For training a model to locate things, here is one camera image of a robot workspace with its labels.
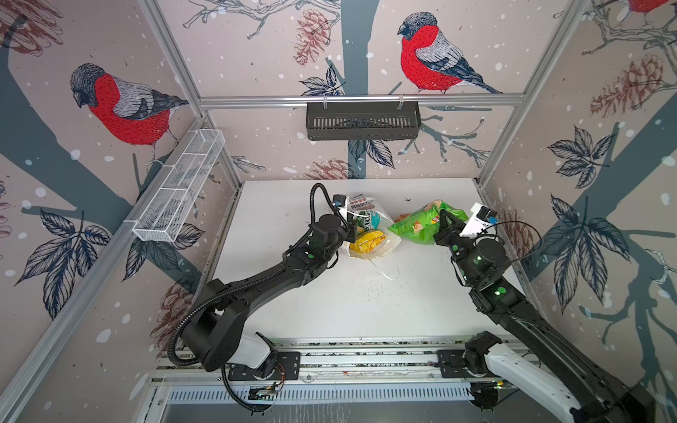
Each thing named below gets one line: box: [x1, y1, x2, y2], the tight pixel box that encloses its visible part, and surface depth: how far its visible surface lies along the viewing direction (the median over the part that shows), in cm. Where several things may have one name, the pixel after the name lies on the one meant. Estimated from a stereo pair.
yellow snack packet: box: [349, 230, 387, 253], surface depth 89 cm
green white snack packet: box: [355, 209, 382, 231], surface depth 99 cm
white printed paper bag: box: [341, 193, 402, 281], surface depth 90 cm
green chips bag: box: [387, 199, 470, 245], surface depth 72 cm
